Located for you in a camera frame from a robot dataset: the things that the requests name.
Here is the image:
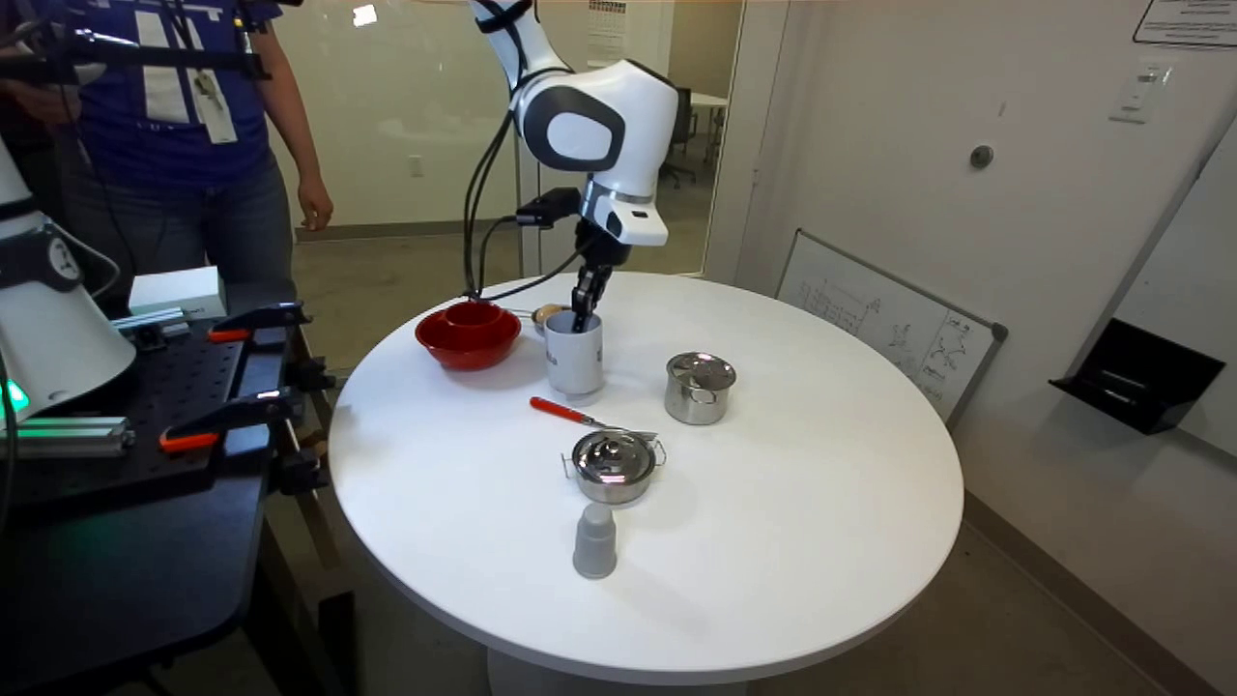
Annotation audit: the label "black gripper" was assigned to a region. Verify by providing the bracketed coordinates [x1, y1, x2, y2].
[568, 215, 639, 335]

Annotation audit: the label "white mug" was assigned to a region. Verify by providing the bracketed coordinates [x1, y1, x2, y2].
[536, 300, 612, 404]

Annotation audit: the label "person left forearm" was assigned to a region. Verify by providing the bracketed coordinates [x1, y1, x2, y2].
[253, 27, 327, 187]

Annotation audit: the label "person left hand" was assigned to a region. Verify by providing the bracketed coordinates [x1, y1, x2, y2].
[290, 169, 339, 240]

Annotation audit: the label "red spoon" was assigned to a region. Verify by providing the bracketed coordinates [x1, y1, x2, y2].
[526, 393, 657, 445]

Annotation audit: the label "red bowl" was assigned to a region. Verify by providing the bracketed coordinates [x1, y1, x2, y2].
[414, 299, 526, 374]

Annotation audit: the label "steel cup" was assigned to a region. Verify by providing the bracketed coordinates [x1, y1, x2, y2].
[661, 348, 741, 428]

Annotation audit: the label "small lidded steel pot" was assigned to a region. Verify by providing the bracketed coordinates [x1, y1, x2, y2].
[562, 427, 667, 505]

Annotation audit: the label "small grey shaker bottle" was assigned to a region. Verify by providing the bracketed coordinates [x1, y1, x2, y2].
[568, 499, 621, 585]

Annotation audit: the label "small leaning whiteboard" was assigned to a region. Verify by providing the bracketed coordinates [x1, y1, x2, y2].
[772, 227, 1013, 427]

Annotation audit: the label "white box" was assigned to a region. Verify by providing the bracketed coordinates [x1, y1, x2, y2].
[122, 264, 231, 324]

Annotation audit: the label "white id badge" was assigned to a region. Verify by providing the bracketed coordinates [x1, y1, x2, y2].
[187, 67, 245, 150]

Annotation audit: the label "person in blue shirt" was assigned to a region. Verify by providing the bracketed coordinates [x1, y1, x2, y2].
[0, 0, 339, 317]

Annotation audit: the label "black perforated work table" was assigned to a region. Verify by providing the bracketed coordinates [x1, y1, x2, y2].
[0, 320, 339, 690]

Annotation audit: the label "white cone-shaped device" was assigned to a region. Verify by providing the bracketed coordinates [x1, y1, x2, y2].
[0, 130, 138, 419]

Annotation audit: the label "pale green metal bars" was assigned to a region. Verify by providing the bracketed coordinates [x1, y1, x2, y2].
[0, 413, 135, 463]

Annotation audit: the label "black marker tray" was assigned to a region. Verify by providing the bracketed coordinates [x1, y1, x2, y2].
[1048, 313, 1229, 438]

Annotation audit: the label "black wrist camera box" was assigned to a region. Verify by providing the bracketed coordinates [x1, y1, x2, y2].
[514, 187, 588, 232]

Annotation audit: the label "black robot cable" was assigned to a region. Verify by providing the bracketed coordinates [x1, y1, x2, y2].
[460, 121, 584, 308]

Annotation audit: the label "orange-handled black clamp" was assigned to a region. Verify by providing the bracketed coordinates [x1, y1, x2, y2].
[118, 299, 312, 348]
[155, 383, 301, 459]

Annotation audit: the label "white wall switch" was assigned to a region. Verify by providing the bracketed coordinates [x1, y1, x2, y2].
[1111, 57, 1180, 129]

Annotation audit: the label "large wall whiteboard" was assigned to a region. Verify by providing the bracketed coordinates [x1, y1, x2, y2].
[1100, 97, 1237, 463]

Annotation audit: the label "paper wall sign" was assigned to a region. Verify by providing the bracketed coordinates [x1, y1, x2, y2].
[1134, 0, 1237, 49]

